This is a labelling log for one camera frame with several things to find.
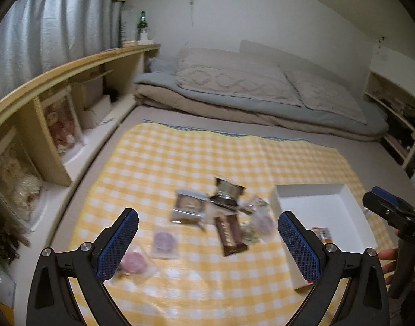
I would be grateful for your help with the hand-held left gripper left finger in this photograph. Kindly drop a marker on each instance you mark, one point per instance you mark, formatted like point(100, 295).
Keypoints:
point(117, 244)

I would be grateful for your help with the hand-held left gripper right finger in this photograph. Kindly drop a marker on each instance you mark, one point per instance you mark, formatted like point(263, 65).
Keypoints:
point(299, 244)

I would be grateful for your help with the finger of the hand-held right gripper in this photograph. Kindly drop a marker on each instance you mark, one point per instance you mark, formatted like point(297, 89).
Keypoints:
point(383, 195)
point(378, 209)

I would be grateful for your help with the small orange snack packet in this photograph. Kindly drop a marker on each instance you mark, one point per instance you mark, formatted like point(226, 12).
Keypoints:
point(322, 233)

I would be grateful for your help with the pink round snack clear packet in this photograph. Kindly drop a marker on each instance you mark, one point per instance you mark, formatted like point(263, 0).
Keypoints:
point(138, 261)

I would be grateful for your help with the purple round snack clear packet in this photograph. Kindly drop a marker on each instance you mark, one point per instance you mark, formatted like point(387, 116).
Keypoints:
point(165, 242)
point(263, 224)

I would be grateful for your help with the white cardboard box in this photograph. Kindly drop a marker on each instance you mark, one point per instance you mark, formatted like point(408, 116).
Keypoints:
point(316, 207)

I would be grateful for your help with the small greenish snack packet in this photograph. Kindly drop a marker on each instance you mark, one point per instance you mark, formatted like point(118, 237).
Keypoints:
point(249, 238)

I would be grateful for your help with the small patterned snack packet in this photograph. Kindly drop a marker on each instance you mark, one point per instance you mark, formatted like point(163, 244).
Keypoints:
point(252, 205)

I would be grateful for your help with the brown chocolate bar packet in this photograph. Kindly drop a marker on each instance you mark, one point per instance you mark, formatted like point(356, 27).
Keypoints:
point(229, 237)

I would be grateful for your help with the grey round cookie packet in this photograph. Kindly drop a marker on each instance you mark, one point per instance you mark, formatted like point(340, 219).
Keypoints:
point(188, 207)

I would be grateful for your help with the black foil snack packet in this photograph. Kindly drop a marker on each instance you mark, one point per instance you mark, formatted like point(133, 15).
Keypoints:
point(227, 193)

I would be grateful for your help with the person's right hand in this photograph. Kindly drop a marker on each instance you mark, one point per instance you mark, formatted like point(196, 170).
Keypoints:
point(388, 256)

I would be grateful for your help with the yellow checkered mat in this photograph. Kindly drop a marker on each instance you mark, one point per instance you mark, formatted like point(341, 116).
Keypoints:
point(180, 163)

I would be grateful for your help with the white side shelf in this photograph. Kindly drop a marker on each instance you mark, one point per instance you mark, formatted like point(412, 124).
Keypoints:
point(394, 85)

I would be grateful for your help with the small quilted beige pillow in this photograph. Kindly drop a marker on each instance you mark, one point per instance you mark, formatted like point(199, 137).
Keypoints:
point(326, 95)

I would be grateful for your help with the cream plush toy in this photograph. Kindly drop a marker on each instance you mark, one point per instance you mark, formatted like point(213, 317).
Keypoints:
point(15, 183)

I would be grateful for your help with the clear bag of plush toys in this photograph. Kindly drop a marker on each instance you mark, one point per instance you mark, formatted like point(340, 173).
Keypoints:
point(63, 122)

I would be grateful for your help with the small white box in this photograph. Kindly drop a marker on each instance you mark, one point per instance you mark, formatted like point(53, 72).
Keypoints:
point(97, 112)

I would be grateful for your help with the brown cardboard box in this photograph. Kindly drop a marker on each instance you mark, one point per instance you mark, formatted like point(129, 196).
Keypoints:
point(92, 86)

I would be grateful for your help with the beige folded duvet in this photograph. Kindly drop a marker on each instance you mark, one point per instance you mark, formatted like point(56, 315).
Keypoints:
point(207, 110)

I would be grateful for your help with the grey folded duvet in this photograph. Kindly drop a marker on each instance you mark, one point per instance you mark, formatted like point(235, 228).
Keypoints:
point(156, 78)

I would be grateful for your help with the large quilted beige pillow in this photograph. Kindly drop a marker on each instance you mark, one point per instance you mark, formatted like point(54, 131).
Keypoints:
point(234, 78)

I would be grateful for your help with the wooden shelf unit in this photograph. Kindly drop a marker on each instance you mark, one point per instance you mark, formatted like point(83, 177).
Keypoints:
point(68, 71)

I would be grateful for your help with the white spiral notebook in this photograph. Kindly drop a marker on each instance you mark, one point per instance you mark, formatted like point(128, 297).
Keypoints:
point(128, 27)

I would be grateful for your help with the green glass bottle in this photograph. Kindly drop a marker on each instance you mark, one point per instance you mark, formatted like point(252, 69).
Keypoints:
point(143, 23)

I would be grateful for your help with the grey curtain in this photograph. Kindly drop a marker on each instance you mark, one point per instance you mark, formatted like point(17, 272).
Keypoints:
point(44, 30)

